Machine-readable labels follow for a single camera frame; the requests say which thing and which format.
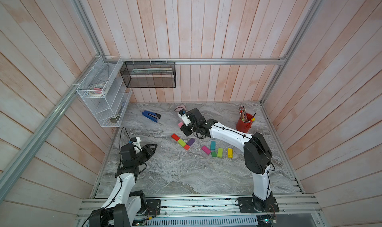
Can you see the yellow block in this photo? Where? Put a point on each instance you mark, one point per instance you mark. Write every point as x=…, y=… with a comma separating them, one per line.
x=230, y=153

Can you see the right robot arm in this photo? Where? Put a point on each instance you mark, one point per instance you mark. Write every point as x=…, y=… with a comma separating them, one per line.
x=257, y=154

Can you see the coloured pencils bunch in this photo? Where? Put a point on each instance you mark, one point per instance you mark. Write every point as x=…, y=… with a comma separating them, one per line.
x=244, y=117

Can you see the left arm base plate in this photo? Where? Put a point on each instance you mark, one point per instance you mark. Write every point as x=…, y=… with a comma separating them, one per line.
x=149, y=208

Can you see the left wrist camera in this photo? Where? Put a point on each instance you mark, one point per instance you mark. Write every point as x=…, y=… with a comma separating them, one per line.
x=135, y=141

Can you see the long red block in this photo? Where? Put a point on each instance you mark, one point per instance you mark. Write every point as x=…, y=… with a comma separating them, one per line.
x=175, y=137

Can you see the purple block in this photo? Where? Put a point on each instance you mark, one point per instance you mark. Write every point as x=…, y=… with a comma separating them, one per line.
x=191, y=142

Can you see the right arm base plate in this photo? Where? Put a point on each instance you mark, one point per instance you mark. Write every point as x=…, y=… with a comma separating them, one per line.
x=255, y=205

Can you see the light green block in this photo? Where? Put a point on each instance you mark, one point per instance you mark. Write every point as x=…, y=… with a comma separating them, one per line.
x=220, y=153

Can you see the white wire shelf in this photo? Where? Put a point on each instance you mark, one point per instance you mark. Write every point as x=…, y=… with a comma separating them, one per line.
x=108, y=110

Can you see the lime green block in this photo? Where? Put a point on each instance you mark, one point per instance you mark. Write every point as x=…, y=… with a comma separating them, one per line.
x=182, y=143

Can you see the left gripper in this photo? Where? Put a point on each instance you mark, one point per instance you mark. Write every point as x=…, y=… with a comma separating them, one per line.
x=149, y=150

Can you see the tape roll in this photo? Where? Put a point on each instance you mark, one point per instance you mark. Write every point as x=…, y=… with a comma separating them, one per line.
x=98, y=90

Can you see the blue stapler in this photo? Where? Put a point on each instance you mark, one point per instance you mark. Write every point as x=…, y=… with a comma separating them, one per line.
x=151, y=115

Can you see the magenta block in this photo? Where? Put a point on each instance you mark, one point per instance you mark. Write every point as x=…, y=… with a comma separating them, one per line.
x=206, y=150

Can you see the red pencil cup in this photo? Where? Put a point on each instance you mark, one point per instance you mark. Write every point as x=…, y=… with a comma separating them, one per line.
x=242, y=126

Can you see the pink eraser case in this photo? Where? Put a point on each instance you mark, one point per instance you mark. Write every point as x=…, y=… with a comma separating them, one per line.
x=180, y=108

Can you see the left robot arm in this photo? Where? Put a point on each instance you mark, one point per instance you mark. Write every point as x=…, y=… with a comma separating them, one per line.
x=123, y=204

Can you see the black mesh basket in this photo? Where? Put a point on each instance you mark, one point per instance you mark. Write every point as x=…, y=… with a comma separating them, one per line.
x=149, y=74

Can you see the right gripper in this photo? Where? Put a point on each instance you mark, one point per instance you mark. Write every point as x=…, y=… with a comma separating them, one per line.
x=185, y=128

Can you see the teal block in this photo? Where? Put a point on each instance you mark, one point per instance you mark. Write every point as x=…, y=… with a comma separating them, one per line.
x=212, y=145

